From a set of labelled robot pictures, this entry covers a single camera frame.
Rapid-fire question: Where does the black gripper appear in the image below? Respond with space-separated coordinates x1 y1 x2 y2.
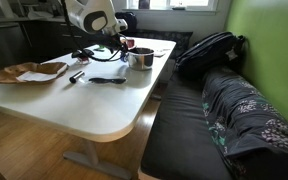
97 33 128 52

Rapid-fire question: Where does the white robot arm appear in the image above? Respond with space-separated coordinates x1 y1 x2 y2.
58 0 128 50

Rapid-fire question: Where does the stainless steel pot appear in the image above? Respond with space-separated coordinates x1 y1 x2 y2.
126 48 154 71

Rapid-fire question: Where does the silver metal cylinder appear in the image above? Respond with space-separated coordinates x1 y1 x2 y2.
69 71 84 84

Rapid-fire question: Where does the white paper sheet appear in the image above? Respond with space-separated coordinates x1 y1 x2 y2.
17 63 67 82

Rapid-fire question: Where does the brown wooden slab tray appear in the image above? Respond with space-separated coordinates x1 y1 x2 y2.
0 62 68 84

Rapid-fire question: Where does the black backpack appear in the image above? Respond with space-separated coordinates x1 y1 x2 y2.
176 32 245 80

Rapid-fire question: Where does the grey table leg base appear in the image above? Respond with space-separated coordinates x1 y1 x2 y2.
63 139 132 180

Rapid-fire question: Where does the black sofa bench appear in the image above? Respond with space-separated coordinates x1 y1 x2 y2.
138 74 234 180

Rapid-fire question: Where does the dark floral blanket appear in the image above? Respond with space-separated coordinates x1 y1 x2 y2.
202 67 288 180

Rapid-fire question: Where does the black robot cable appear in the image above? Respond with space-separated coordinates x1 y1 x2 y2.
61 0 129 63

